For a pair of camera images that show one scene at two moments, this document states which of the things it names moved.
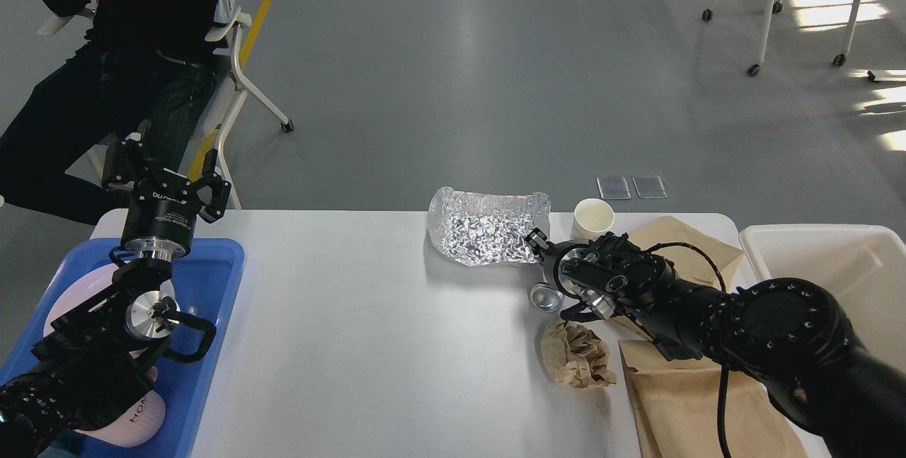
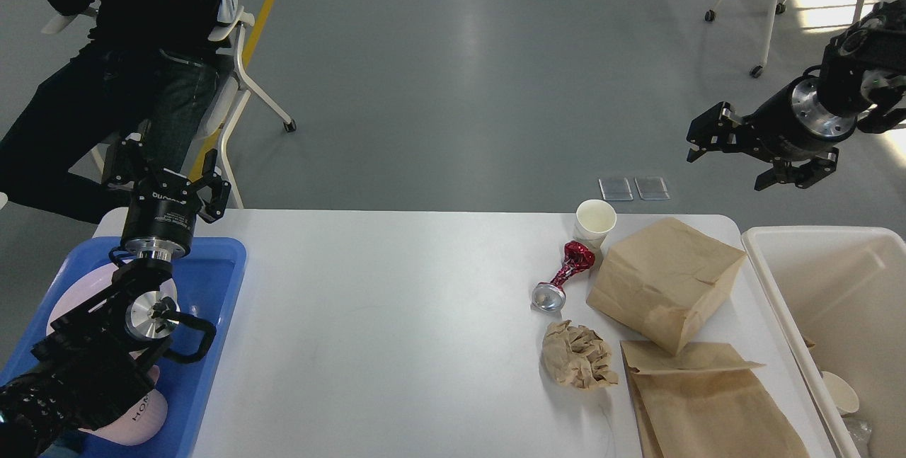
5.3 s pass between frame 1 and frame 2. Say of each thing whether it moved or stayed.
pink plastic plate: stayed
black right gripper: moved
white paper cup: stayed
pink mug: stayed
